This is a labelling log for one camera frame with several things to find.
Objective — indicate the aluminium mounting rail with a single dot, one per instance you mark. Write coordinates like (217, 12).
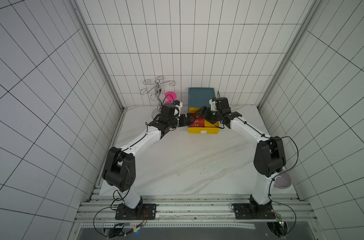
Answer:
(200, 211)

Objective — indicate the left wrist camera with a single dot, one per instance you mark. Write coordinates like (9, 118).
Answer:
(178, 104)

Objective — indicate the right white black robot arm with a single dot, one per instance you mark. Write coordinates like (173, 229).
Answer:
(269, 158)

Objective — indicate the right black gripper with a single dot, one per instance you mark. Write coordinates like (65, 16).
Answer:
(204, 113)

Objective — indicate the yellow drawer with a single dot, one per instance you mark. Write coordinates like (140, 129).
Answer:
(208, 129)

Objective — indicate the pink plastic goblet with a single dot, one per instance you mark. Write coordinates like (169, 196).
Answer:
(170, 97)

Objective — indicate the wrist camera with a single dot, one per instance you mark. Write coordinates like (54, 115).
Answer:
(212, 103)
(178, 104)

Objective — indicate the red postcard white text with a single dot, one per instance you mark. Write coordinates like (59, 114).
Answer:
(197, 122)

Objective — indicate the lilac bowl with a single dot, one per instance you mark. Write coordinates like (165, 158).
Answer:
(283, 181)

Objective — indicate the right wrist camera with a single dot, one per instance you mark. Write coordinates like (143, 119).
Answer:
(212, 103)

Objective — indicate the silver metal cup stand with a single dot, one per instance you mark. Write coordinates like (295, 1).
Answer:
(154, 89)

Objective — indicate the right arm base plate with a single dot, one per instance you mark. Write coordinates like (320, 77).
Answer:
(251, 211)

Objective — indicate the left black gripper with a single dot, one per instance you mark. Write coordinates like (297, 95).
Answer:
(184, 123)

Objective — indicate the teal drawer cabinet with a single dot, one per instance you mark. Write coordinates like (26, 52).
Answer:
(200, 97)

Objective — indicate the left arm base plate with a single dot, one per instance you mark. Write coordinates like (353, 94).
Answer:
(142, 211)

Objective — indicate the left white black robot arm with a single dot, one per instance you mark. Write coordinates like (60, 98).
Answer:
(120, 166)

